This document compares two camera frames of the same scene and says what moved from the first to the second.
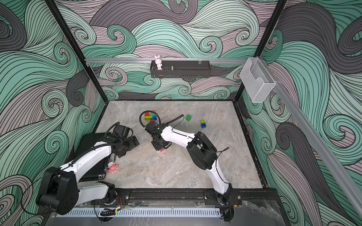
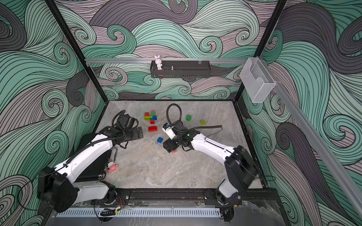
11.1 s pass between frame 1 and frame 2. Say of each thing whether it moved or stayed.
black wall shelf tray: stayed
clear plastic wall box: stayed
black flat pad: stayed
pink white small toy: stayed
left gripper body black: moved
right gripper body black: moved
